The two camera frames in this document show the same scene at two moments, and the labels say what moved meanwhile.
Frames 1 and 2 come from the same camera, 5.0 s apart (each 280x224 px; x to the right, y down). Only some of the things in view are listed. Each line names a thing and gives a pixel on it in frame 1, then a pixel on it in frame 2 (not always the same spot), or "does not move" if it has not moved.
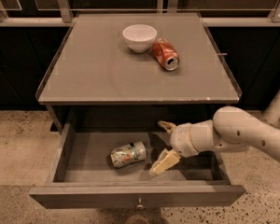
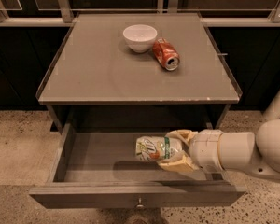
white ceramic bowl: [140, 38] does not move
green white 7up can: [128, 154] -> [155, 148]
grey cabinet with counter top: [96, 84] does not move
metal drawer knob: [140, 206] does not move
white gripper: [181, 139] -> [204, 147]
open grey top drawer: [81, 175] does not move
